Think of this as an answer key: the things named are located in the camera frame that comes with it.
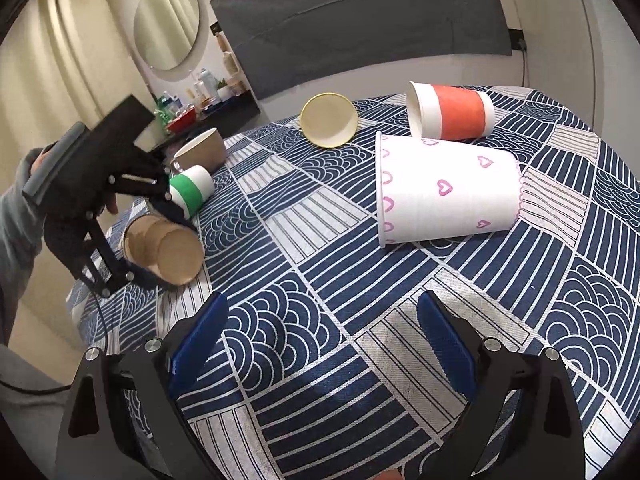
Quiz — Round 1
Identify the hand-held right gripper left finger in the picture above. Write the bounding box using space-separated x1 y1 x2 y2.
55 291 231 480

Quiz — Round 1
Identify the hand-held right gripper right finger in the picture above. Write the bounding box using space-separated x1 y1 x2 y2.
416 290 586 480

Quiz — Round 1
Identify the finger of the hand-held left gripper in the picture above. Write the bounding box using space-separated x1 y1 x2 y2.
107 157 193 222
44 210 161 297

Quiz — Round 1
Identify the brown kraft paper cup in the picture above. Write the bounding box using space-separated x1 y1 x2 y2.
121 212 206 287

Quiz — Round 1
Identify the person's left forearm grey sleeve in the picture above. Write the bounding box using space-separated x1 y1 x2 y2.
0 152 57 346

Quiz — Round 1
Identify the white cup with green band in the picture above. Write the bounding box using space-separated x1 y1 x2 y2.
167 165 216 220

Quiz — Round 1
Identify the brown cup with white rim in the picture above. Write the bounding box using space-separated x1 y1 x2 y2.
170 127 227 173

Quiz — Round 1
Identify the white cup with pink hearts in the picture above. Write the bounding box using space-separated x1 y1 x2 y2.
375 131 523 248

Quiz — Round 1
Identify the yellow paper cup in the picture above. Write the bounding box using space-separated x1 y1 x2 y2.
300 92 359 149

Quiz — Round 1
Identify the white cup with orange band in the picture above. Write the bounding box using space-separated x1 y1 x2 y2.
405 80 496 141

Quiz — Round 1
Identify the person's left hand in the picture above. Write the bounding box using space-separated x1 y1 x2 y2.
22 143 60 177

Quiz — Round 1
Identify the red bowl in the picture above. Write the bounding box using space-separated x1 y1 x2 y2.
166 111 199 134

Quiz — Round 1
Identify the beige curtain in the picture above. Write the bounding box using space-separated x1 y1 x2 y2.
0 0 156 341

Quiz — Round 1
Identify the black dresser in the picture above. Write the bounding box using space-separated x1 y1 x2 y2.
145 94 261 153

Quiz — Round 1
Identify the blue white patterned blanket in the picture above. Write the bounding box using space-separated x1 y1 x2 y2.
67 85 633 480

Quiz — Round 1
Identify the person's grey clothing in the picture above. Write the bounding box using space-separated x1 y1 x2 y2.
0 342 81 480

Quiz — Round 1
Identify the round wall mirror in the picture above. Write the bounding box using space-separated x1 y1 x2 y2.
133 0 201 72

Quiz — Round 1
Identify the dark grey wall panel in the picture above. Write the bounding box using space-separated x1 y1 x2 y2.
209 0 515 102

